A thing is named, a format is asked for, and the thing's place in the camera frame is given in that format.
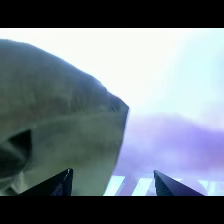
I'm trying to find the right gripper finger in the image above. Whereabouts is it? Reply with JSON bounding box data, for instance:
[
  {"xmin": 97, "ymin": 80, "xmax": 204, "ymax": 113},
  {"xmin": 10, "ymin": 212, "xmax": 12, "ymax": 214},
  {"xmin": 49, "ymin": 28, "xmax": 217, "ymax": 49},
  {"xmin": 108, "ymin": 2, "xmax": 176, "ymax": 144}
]
[{"xmin": 20, "ymin": 168, "xmax": 74, "ymax": 197}]

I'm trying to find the grey garment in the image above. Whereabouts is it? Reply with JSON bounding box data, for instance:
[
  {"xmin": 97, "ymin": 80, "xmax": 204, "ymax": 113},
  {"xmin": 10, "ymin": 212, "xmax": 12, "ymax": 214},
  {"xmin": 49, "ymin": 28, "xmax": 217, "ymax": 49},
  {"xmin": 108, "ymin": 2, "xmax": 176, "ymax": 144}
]
[{"xmin": 0, "ymin": 38, "xmax": 130, "ymax": 197}]

